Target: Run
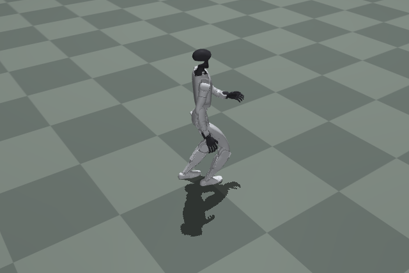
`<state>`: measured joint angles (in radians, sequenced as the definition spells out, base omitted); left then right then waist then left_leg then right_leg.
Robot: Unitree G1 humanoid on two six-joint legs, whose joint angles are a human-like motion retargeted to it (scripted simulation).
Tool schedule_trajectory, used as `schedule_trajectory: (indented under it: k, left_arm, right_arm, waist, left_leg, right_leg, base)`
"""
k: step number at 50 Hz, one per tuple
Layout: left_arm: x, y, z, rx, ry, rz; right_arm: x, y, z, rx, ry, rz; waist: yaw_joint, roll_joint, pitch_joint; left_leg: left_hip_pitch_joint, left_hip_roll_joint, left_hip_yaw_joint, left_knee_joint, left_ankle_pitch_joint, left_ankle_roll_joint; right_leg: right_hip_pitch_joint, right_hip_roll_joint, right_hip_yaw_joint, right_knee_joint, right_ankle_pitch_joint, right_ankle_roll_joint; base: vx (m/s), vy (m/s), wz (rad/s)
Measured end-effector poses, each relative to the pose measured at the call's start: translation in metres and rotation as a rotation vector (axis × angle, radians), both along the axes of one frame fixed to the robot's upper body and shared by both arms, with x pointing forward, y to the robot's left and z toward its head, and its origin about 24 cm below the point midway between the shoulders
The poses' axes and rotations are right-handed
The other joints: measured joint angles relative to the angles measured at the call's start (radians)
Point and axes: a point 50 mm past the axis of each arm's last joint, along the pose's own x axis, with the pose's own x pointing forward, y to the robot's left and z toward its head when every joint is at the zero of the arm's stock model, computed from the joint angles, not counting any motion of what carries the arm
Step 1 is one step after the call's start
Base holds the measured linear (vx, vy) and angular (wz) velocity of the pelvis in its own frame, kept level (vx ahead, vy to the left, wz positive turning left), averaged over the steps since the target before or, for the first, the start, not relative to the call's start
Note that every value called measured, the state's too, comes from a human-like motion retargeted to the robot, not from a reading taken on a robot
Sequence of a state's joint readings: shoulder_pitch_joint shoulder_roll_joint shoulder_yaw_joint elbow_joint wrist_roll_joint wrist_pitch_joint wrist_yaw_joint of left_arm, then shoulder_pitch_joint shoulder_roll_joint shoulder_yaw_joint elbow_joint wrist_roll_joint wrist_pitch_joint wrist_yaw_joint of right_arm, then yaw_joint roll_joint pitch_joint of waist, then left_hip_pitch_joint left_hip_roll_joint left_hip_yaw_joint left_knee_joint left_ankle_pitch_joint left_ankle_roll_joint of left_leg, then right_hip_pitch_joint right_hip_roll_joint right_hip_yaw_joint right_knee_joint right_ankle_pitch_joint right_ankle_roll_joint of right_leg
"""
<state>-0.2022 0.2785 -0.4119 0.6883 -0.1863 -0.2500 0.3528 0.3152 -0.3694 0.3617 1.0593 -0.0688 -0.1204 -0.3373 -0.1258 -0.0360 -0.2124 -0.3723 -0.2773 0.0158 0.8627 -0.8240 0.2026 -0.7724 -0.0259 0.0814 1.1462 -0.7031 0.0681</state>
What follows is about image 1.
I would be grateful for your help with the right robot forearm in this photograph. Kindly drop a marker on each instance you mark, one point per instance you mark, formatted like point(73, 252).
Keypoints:
point(202, 122)

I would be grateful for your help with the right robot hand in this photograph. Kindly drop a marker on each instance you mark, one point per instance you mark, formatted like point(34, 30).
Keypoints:
point(210, 141)

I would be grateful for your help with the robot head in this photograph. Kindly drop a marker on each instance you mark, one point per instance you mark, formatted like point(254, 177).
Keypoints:
point(201, 55)

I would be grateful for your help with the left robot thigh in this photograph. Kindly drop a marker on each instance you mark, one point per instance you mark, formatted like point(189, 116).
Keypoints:
point(202, 145)

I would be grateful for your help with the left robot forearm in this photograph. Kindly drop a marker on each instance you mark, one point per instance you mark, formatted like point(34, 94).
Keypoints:
point(218, 93)

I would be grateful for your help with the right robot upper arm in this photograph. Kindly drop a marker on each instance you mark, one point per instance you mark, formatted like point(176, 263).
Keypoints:
point(204, 88)

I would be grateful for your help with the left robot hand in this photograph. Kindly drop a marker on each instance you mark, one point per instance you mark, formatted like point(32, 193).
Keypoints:
point(234, 95)

